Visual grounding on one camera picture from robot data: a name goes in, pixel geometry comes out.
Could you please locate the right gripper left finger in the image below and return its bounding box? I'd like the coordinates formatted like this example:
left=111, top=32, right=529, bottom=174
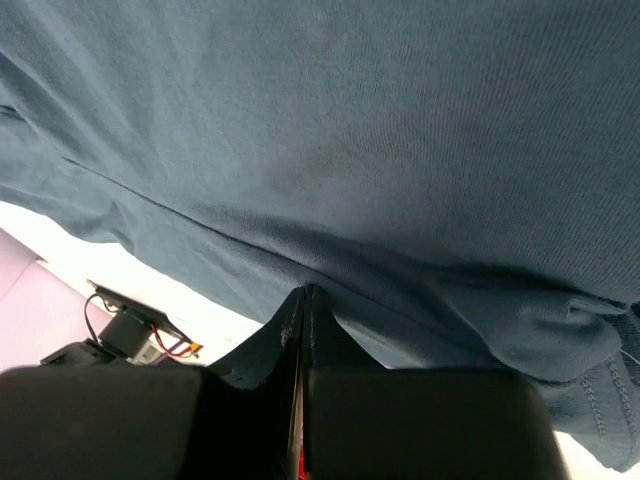
left=1, top=288, right=305, bottom=479

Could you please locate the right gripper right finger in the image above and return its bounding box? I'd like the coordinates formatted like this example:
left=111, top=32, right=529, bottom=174
left=302, top=286, right=568, bottom=480

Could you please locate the blue t-shirt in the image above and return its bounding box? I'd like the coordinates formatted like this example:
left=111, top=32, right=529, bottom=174
left=1, top=1, right=639, bottom=472

